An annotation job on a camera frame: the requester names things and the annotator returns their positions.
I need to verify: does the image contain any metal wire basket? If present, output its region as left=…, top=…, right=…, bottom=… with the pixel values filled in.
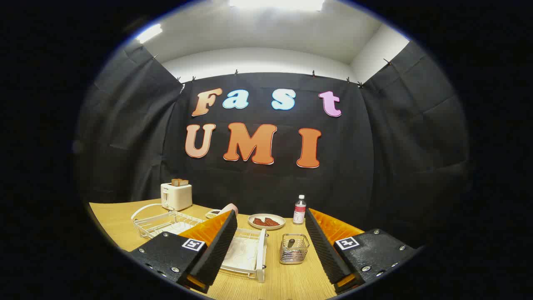
left=279, top=233, right=310, bottom=265

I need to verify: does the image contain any black backdrop cloth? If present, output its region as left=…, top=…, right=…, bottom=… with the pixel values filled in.
left=75, top=40, right=471, bottom=250

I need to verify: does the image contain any cream plate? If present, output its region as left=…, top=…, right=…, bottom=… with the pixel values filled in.
left=248, top=213, right=286, bottom=230

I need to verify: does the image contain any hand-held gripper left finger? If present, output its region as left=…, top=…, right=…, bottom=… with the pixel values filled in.
left=129, top=210, right=238, bottom=294

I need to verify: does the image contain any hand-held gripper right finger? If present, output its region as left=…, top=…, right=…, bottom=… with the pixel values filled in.
left=305, top=207, right=418, bottom=294

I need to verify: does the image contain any white toaster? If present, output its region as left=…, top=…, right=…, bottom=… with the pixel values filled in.
left=161, top=182, right=193, bottom=211

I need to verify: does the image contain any white wire dish rack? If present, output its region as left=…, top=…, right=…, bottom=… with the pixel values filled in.
left=131, top=203, right=267, bottom=284

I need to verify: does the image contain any ceiling light panel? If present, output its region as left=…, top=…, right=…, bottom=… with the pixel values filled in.
left=136, top=24, right=163, bottom=44
left=229, top=0, right=325, bottom=12

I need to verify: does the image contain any red label water bottle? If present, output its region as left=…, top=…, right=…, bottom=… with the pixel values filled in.
left=293, top=195, right=307, bottom=225

